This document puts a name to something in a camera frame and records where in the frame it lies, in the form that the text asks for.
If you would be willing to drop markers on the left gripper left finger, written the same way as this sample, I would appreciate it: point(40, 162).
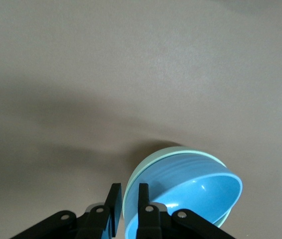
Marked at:
point(113, 199)

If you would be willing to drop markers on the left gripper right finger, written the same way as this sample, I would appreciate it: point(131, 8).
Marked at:
point(143, 199)

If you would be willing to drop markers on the blue bowl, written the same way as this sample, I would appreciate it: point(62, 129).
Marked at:
point(193, 194)

